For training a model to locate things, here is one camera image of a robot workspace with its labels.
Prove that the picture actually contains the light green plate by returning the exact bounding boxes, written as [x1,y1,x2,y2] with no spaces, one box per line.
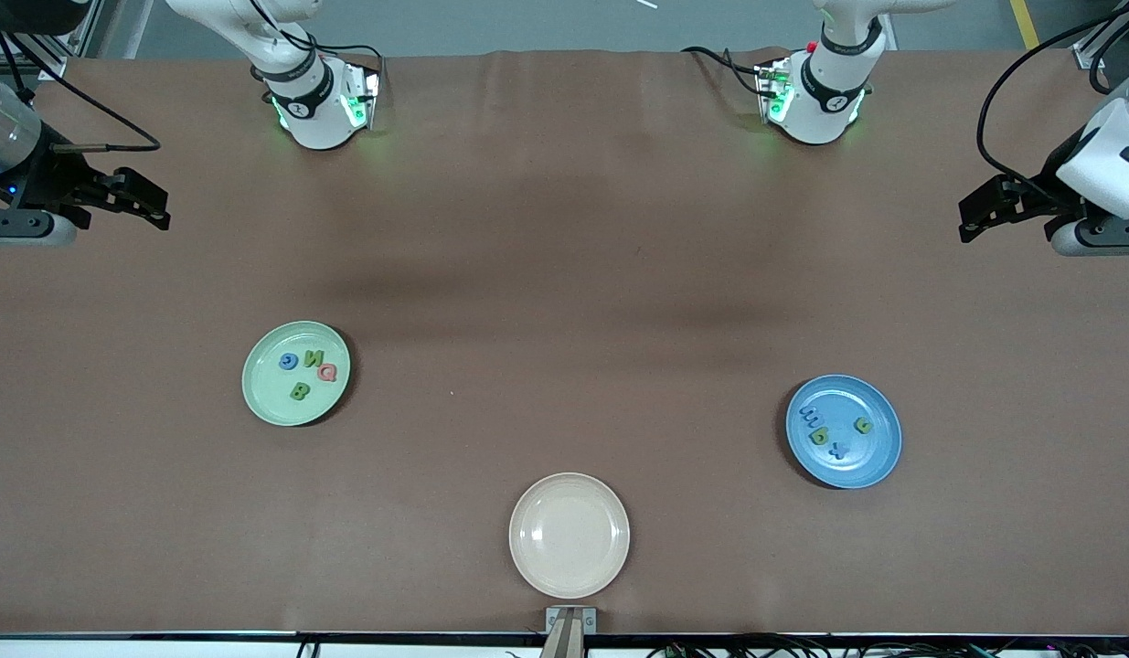
[242,320,351,428]

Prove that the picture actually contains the blue plate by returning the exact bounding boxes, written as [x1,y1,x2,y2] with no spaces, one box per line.
[785,375,903,490]

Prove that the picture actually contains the brown table cover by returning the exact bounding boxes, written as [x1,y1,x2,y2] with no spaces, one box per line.
[0,48,1129,636]

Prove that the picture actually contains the beige plate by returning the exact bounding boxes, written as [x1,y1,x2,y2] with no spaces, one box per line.
[509,472,631,600]

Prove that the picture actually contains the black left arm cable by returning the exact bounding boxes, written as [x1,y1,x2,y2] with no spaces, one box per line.
[976,5,1129,184]

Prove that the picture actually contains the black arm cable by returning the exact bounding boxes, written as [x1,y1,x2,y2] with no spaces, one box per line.
[0,27,163,153]
[976,5,1129,184]

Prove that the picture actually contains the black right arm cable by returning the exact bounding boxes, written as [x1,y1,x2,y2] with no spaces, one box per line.
[0,27,163,153]

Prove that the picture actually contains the black right base cable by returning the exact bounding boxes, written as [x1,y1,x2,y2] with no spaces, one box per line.
[249,0,384,88]

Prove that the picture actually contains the black base cable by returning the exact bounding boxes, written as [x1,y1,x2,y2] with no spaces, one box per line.
[681,44,768,97]
[249,0,384,88]

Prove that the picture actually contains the black left base cable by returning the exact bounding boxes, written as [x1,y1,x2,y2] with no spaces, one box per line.
[681,44,768,97]

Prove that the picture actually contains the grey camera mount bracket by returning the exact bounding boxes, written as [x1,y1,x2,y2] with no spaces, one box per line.
[545,606,597,658]

